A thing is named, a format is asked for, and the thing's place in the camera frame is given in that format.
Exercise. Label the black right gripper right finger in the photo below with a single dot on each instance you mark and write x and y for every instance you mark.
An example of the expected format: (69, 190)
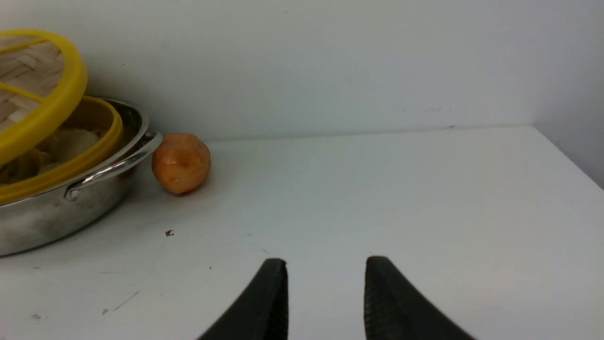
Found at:
(395, 310)

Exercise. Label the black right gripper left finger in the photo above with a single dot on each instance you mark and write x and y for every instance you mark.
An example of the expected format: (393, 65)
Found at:
(261, 312)

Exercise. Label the bamboo steamer basket yellow rim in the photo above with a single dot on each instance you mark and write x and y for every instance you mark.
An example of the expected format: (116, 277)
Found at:
(34, 171)

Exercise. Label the woven bamboo lid yellow rim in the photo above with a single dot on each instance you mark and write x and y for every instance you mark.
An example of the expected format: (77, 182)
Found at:
(43, 79)

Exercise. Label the brown orange round fruit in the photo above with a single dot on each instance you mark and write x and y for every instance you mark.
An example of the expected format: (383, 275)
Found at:
(181, 163)

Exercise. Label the white steamed bun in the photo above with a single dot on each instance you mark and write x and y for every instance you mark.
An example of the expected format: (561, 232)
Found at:
(68, 144)

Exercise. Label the stainless steel two-handled pot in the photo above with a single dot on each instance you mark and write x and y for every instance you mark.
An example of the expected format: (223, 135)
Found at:
(67, 208)

